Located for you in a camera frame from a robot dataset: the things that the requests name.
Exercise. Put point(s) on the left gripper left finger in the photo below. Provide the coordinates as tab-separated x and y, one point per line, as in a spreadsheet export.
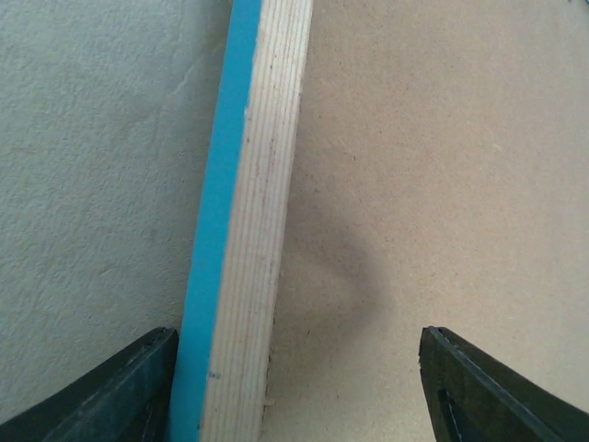
125	398

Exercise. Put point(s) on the brown frame backing board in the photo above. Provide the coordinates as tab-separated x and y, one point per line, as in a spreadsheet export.
440	178

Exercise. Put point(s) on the teal wooden picture frame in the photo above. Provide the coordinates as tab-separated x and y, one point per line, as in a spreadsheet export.
219	386

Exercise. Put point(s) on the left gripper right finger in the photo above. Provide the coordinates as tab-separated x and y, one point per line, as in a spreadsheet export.
472	396

